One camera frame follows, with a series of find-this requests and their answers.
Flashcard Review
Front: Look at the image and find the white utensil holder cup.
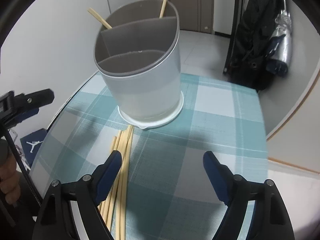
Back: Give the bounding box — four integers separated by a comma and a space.
94, 0, 184, 129

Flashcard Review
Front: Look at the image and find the teal plaid tablecloth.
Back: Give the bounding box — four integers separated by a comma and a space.
30, 74, 267, 239

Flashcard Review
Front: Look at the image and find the silver folded umbrella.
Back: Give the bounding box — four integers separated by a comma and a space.
266, 0, 292, 77

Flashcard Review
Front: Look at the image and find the black cable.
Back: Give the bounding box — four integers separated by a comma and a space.
0, 123, 43, 207

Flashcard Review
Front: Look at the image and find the black hanging jacket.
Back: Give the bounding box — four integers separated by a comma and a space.
227, 0, 281, 91

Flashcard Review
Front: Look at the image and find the person left hand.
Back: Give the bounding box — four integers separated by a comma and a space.
0, 153, 21, 204

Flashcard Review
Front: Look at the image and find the navy jordan shoe box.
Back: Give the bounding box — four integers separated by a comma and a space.
20, 128, 47, 167

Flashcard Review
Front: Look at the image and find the grey entrance door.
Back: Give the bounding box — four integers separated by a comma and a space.
169, 0, 214, 34

